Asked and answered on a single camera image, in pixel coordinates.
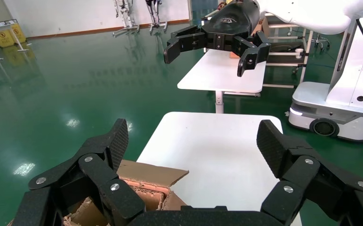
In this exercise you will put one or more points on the chair wheel base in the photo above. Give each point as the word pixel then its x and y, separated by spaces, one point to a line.
pixel 320 40

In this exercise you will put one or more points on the dark stand frame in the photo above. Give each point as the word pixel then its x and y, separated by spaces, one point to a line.
pixel 155 18

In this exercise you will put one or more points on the yellow caution sign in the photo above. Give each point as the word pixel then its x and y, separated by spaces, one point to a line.
pixel 3 38
pixel 19 32

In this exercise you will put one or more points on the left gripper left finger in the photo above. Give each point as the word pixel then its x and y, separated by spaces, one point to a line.
pixel 106 174

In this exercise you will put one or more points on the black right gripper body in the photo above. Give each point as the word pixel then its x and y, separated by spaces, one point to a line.
pixel 231 21

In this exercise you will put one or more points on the cardboard divider grid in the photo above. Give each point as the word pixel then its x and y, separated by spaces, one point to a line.
pixel 150 199

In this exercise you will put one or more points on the white frame cart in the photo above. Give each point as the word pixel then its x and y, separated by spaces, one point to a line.
pixel 281 54

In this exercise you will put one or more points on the brown cardboard box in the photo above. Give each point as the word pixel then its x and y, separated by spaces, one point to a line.
pixel 150 174

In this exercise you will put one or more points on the white robot body with base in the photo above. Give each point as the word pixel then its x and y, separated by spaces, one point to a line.
pixel 334 106

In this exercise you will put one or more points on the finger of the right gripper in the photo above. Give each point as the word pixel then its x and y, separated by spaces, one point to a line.
pixel 256 53
pixel 181 40

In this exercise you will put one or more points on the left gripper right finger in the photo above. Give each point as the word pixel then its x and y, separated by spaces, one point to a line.
pixel 300 174

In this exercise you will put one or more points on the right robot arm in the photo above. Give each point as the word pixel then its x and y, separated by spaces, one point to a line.
pixel 309 14

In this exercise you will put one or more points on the white stand frame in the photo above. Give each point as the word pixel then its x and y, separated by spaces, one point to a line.
pixel 126 18

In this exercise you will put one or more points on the white pedestal table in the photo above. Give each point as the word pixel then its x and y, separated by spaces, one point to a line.
pixel 219 75

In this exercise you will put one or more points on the small brown box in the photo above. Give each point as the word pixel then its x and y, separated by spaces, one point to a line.
pixel 232 55

